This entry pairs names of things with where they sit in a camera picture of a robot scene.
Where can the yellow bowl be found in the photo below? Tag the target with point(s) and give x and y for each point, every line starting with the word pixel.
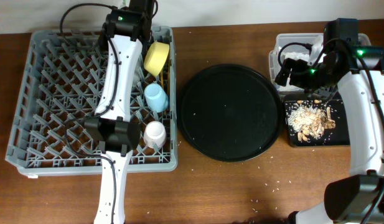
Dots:
pixel 156 58

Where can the pink plastic cup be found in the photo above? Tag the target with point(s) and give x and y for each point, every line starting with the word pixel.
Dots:
pixel 155 133

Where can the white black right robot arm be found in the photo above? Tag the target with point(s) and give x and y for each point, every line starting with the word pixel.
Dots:
pixel 359 198

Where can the blue plastic cup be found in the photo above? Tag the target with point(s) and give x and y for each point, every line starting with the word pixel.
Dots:
pixel 156 98

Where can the white round plate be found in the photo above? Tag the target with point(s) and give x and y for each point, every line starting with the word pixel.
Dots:
pixel 138 73

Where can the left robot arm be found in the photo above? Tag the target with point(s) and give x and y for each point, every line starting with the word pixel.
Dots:
pixel 111 126

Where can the brown wooden chopstick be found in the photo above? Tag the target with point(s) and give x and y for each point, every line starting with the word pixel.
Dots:
pixel 169 78
pixel 162 79

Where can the brown food scraps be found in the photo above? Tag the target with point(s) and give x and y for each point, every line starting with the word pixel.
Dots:
pixel 308 120

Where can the grey dishwasher rack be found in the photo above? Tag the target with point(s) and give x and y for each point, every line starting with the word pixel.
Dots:
pixel 62 82

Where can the rectangular black tray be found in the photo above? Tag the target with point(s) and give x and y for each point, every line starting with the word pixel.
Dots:
pixel 334 137

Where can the round black tray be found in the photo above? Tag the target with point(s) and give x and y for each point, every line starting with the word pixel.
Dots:
pixel 230 113

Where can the clear plastic bin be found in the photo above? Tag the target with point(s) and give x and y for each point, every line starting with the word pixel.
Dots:
pixel 316 39

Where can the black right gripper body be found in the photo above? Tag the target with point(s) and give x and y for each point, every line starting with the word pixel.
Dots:
pixel 312 78

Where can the white napkin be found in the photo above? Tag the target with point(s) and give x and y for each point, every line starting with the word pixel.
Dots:
pixel 295 56

